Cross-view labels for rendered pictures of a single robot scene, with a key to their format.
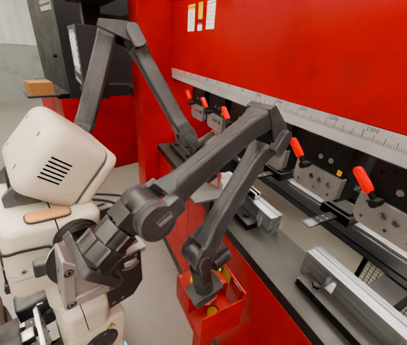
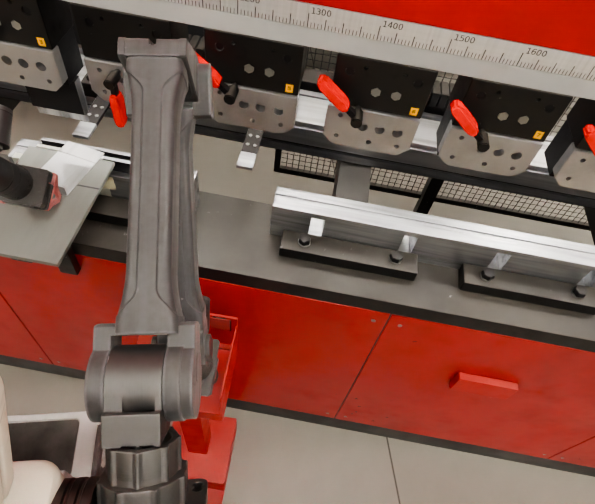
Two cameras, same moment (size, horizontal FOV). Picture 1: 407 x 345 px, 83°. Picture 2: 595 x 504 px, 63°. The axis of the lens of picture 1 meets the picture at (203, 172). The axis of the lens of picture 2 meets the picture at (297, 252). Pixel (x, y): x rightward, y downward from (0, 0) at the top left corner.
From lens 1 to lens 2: 0.33 m
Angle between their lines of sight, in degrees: 50
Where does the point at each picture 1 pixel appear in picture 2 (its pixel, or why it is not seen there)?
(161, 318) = not seen: hidden behind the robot
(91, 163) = not seen: outside the picture
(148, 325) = not seen: hidden behind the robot
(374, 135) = (326, 20)
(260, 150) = (185, 127)
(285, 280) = (267, 262)
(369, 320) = (370, 236)
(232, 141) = (173, 161)
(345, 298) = (339, 230)
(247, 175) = (189, 182)
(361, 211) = (335, 130)
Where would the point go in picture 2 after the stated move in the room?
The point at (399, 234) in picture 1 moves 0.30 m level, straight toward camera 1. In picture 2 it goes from (385, 139) to (427, 293)
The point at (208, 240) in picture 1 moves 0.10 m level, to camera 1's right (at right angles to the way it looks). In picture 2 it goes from (199, 317) to (245, 273)
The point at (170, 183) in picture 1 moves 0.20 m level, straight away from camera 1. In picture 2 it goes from (155, 314) to (5, 227)
